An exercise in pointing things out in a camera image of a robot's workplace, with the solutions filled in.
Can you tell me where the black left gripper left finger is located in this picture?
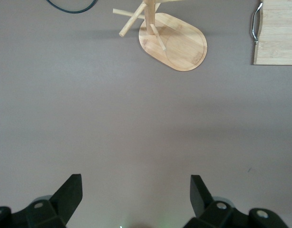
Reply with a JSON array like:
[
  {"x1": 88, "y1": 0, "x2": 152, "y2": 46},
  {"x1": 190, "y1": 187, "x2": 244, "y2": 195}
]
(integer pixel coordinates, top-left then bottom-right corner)
[{"x1": 0, "y1": 174, "x2": 83, "y2": 228}]

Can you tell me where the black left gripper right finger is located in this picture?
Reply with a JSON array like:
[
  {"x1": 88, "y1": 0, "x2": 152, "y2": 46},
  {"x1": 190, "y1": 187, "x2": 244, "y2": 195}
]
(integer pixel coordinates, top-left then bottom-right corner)
[{"x1": 184, "y1": 175, "x2": 289, "y2": 228}]

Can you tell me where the wooden cup rack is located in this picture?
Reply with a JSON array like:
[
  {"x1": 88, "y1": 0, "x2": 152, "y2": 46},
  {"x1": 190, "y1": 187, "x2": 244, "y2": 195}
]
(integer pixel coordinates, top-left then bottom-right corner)
[{"x1": 112, "y1": 0, "x2": 208, "y2": 71}]

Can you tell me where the wooden cutting board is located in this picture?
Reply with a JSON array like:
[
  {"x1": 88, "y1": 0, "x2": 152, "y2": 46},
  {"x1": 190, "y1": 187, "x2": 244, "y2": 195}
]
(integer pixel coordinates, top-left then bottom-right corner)
[{"x1": 251, "y1": 0, "x2": 292, "y2": 66}]

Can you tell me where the black cable on table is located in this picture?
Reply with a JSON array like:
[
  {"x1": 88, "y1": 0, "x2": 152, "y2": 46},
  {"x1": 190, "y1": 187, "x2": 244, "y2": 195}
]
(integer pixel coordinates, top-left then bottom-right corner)
[{"x1": 45, "y1": 0, "x2": 98, "y2": 14}]

